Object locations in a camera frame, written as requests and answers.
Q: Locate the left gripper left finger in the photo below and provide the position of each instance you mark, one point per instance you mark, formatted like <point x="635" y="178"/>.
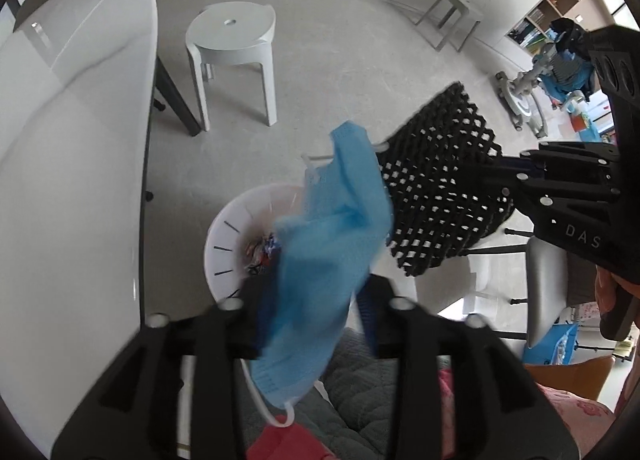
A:
<point x="131" y="412"/>

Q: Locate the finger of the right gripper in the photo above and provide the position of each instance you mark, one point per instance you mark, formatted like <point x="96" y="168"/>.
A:
<point x="569" y="210"/>
<point x="555" y="165"/>

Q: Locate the black foam fruit net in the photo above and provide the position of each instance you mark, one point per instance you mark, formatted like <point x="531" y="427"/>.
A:
<point x="437" y="213"/>

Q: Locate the blue surgical face mask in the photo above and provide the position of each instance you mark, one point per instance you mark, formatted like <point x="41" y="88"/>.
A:
<point x="325" y="256"/>

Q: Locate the white pink trash bin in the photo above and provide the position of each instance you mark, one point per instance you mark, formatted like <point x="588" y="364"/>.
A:
<point x="235" y="233"/>

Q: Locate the person's right hand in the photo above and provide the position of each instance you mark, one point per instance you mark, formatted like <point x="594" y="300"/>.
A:
<point x="605" y="289"/>

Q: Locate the grey office chair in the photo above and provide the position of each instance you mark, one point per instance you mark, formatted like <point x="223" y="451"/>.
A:
<point x="555" y="280"/>

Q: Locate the grey floor exercise device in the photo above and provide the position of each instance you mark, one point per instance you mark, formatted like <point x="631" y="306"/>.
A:
<point x="518" y="94"/>

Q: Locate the person's grey trouser leg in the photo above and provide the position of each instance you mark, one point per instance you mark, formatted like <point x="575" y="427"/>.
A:
<point x="352" y="415"/>

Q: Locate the red bag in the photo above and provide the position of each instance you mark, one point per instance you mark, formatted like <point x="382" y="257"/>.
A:
<point x="292" y="443"/>

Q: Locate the open cubby shelf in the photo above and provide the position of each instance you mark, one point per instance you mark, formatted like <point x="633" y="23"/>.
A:
<point x="535" y="28"/>

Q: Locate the white plastic stool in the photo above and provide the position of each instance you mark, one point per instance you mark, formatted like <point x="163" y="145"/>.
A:
<point x="232" y="33"/>

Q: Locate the metal frame stool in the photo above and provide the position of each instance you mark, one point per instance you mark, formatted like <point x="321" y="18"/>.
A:
<point x="458" y="13"/>

